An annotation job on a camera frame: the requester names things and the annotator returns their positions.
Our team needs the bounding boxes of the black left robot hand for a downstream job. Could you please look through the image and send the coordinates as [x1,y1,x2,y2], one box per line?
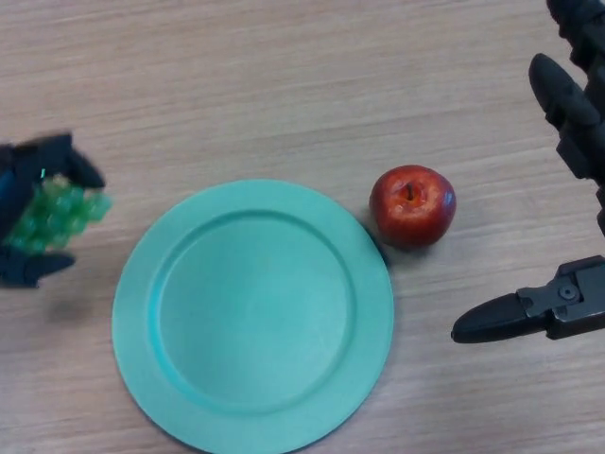
[0,132,106,289]

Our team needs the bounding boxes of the green grape bunch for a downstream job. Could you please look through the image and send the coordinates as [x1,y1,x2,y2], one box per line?
[9,172,113,254]

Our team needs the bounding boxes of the teal round plate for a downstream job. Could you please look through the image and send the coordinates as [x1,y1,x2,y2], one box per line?
[112,178,395,454]

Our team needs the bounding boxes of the red apple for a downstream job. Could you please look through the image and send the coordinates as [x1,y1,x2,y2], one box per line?
[369,164,458,248]

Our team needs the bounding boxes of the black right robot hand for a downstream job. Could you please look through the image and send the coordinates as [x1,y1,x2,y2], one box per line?
[451,0,605,345]

